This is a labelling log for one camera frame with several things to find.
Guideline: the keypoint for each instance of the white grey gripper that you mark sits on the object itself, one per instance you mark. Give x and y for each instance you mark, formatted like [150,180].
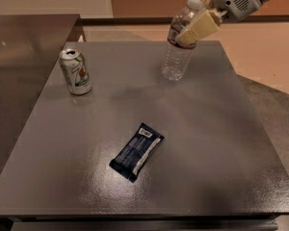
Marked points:
[235,1]

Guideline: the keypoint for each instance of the clear plastic water bottle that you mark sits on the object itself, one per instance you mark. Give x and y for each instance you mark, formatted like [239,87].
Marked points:
[178,55]

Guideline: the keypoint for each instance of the white green 7up can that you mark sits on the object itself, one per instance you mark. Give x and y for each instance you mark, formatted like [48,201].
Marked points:
[73,66]

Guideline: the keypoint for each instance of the dark blue snack wrapper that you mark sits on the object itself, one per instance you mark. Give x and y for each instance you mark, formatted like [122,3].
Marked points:
[133,155]

